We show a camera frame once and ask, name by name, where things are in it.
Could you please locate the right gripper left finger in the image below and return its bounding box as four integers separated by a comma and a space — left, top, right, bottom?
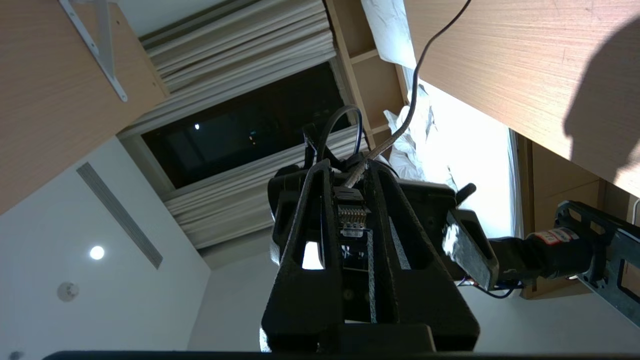
261, 160, 347, 352

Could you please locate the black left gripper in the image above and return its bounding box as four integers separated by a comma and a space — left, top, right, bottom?
267, 162, 458, 281

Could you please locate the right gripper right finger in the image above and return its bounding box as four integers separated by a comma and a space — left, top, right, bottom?
366, 161, 482, 352

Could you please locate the black ethernet cable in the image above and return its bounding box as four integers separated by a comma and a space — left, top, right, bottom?
336, 0, 473, 238

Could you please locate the beige pleated curtain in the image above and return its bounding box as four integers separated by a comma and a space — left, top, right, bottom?
117, 0, 337, 138
162, 125, 373, 251

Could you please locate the wooden open shelf unit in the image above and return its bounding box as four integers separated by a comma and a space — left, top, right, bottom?
325, 0, 417, 151

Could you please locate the dark window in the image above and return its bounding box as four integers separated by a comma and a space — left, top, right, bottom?
141, 60, 362, 191

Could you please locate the linear ceiling air vent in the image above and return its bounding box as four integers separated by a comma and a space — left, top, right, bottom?
76, 161, 164, 271

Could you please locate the round smoke detector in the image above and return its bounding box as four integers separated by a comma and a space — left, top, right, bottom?
56, 281, 80, 303

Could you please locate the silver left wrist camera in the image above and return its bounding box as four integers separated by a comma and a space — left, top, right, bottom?
442, 210, 501, 291

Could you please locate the white metal shelf bracket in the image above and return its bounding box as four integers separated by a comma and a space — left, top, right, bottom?
59, 0, 129, 103

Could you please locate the wooden wall shelf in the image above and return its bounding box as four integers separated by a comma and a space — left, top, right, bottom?
0, 0, 171, 216

